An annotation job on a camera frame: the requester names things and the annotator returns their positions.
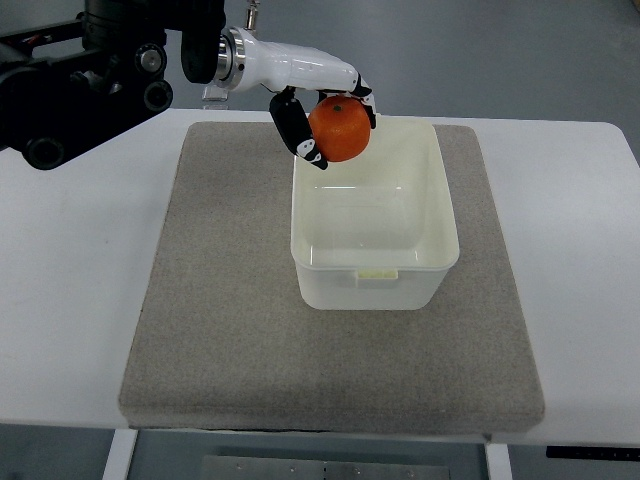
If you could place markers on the grey felt mat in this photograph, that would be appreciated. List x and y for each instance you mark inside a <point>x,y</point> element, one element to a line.
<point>225,341</point>

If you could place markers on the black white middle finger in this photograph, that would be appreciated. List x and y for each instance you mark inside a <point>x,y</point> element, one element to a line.
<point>324,94</point>

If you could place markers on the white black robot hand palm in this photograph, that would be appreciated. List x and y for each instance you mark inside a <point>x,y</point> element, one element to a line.
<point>245,62</point>

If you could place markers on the white right table leg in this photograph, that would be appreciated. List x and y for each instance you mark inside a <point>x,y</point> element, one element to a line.
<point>497,460</point>

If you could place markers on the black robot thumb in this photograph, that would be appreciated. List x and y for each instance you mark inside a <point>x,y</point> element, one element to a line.
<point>293,126</point>

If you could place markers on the white table leg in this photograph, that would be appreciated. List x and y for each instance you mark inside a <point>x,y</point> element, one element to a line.
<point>497,460</point>
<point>120,455</point>

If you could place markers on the white left table leg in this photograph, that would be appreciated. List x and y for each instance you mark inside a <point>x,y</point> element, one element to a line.
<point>120,455</point>

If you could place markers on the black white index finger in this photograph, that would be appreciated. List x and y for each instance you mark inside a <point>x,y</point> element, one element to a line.
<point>364,94</point>

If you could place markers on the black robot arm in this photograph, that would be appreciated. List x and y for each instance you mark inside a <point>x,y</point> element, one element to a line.
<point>67,88</point>

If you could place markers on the orange fruit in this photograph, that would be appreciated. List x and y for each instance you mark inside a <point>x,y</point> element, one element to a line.
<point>340,127</point>

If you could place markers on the white plastic box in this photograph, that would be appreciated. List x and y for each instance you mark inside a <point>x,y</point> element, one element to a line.
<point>377,232</point>

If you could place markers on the black table control panel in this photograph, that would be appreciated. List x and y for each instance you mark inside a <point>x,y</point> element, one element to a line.
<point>593,453</point>

